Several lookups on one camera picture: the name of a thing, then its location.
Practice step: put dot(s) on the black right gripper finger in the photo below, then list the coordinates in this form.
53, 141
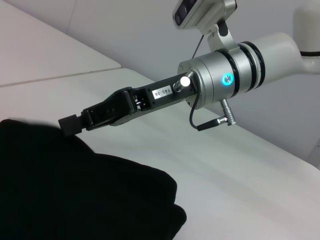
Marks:
100, 112

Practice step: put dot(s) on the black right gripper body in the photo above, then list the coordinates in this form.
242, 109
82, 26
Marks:
155, 100

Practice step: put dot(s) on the black t-shirt with white print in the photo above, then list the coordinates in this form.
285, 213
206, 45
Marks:
75, 187

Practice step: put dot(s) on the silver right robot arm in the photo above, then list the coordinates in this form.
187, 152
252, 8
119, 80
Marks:
250, 67

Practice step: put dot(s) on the silver right camera mount bracket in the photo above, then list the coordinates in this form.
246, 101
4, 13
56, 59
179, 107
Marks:
222, 37

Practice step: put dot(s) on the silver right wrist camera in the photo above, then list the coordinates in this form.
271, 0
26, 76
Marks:
197, 12

